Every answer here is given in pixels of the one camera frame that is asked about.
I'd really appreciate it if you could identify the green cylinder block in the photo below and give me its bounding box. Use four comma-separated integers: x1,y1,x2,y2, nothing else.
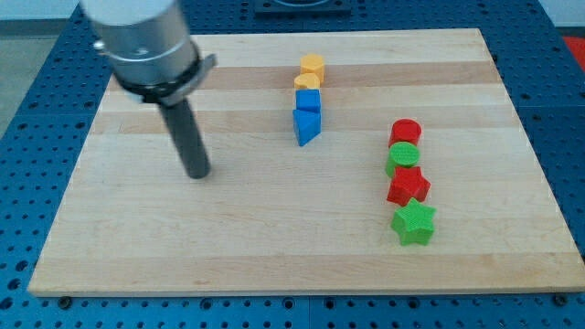
385,142,420,178

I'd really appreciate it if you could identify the blue triangle block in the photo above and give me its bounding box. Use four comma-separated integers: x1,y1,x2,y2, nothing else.
292,110,322,147

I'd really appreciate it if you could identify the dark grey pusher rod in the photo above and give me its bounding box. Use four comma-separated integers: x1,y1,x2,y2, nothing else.
159,99,211,179

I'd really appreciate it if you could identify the green star block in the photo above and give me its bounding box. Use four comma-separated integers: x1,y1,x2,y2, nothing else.
390,197,437,246

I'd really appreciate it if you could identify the black clamp flange ring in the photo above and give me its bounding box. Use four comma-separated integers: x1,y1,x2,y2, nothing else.
113,54,217,106

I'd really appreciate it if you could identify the light wooden board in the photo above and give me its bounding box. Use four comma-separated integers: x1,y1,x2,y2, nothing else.
28,28,584,297

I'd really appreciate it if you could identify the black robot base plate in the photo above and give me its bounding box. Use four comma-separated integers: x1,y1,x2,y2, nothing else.
251,0,352,16

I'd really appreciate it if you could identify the red cylinder block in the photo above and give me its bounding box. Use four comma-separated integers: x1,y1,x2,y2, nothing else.
388,118,422,146

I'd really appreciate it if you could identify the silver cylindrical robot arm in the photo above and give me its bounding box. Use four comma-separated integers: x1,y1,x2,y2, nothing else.
80,0,217,179

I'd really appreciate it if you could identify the blue cube block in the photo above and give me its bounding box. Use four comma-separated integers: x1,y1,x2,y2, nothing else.
295,89,322,113

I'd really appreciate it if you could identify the red star block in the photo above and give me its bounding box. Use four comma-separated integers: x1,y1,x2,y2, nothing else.
387,166,431,207

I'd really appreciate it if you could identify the yellow half-round block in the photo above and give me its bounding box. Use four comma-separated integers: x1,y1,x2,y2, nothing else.
293,73,321,90

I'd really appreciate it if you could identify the yellow hexagon block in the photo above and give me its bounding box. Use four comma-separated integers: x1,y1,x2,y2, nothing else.
300,54,325,82

